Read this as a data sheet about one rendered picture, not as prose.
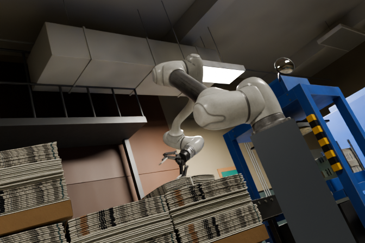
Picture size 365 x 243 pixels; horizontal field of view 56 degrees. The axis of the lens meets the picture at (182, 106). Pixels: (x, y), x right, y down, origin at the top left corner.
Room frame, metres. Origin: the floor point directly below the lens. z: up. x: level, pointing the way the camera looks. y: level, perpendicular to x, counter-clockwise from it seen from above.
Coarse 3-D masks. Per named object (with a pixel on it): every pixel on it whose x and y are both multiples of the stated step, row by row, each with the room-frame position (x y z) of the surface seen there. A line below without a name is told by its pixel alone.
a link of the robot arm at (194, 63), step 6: (192, 54) 1.82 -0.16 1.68; (186, 60) 1.82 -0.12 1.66; (192, 60) 1.80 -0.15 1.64; (198, 60) 1.82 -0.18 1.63; (186, 66) 1.80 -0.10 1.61; (192, 66) 1.81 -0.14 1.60; (198, 66) 1.83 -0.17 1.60; (192, 72) 1.83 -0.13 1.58; (198, 72) 1.86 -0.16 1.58; (198, 78) 1.89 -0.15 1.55
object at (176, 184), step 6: (174, 180) 1.94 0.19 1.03; (180, 180) 1.97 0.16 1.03; (162, 186) 1.90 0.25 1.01; (168, 186) 1.90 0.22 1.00; (174, 186) 1.93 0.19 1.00; (180, 186) 1.96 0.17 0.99; (186, 186) 1.99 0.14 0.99; (150, 192) 1.99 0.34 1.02; (156, 192) 1.96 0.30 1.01; (162, 192) 1.92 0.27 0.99; (168, 192) 1.90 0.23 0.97; (144, 198) 2.04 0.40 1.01
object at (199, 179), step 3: (204, 174) 2.11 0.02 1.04; (207, 174) 2.13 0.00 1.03; (210, 174) 2.14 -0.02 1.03; (213, 174) 2.16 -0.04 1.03; (195, 177) 2.05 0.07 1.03; (198, 177) 2.07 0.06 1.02; (201, 177) 2.09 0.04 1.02; (204, 177) 2.10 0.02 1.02; (207, 177) 2.12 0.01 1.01; (210, 177) 2.14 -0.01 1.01; (213, 177) 2.16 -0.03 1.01; (198, 180) 2.06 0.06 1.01; (201, 180) 2.08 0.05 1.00; (204, 180) 2.10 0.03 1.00; (207, 180) 2.12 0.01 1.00; (210, 180) 2.13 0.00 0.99; (198, 183) 2.06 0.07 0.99
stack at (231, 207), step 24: (192, 192) 1.10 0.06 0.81; (216, 192) 1.14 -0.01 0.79; (240, 192) 1.18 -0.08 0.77; (96, 216) 0.96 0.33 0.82; (120, 216) 0.99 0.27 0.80; (144, 216) 1.02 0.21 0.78; (168, 216) 1.06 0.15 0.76; (192, 216) 1.09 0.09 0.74; (216, 216) 1.12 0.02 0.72; (240, 216) 1.16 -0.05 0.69; (0, 240) 0.85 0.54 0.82; (24, 240) 0.88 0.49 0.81; (48, 240) 0.90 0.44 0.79; (72, 240) 0.93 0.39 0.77; (96, 240) 0.95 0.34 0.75; (120, 240) 0.98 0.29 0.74; (144, 240) 1.02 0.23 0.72; (168, 240) 1.04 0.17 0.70; (192, 240) 1.08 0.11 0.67; (216, 240) 1.11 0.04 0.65
